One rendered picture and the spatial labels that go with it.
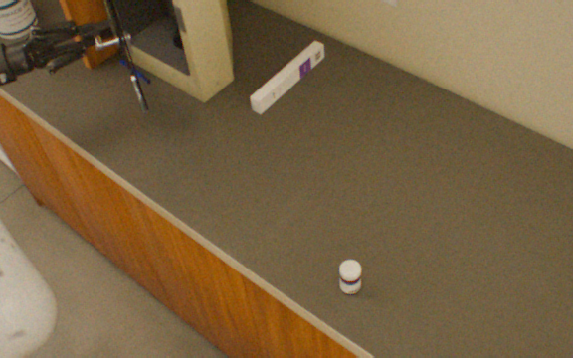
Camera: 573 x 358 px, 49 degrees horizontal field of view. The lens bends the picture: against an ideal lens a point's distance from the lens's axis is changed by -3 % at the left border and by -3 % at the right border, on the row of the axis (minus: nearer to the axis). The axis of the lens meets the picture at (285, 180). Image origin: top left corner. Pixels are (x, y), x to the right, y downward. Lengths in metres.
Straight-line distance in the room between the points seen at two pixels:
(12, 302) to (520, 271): 0.94
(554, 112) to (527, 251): 0.37
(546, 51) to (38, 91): 1.31
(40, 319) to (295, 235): 0.64
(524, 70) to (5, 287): 1.18
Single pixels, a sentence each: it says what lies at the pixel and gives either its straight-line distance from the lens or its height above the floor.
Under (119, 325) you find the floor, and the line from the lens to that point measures 2.47.
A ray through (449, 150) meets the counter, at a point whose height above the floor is 0.94.
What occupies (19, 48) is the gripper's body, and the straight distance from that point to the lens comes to 1.55.
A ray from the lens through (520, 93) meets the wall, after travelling 1.62.
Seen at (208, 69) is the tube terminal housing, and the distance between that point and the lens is 1.65.
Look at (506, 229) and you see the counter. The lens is 1.42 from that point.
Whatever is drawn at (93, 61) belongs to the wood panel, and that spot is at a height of 0.96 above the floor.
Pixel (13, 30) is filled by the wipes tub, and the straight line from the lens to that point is 2.13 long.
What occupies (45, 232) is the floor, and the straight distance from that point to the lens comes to 2.83.
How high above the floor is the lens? 2.07
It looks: 50 degrees down
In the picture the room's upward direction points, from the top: 8 degrees counter-clockwise
